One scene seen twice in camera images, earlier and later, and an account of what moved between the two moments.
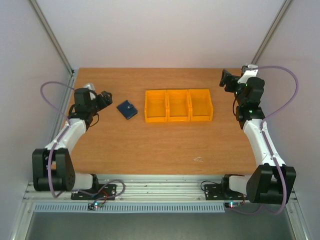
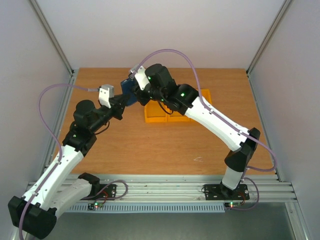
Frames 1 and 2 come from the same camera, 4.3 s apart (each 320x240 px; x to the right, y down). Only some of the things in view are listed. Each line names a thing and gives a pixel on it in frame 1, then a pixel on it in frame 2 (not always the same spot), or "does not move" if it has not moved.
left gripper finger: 108,96 to 121,100
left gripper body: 99,106 to 117,109
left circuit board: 92,206 does not move
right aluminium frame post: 273,30 does not move
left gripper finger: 107,101 to 126,103
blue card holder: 127,109 to 128,91
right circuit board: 230,205 does not move
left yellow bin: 156,106 does not move
